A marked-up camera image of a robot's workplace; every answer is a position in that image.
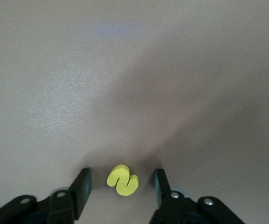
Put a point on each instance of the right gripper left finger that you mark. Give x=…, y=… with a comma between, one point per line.
x=82, y=191

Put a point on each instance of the yellow foam letter s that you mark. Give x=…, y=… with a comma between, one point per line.
x=120, y=172

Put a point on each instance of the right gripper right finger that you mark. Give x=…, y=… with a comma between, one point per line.
x=162, y=193

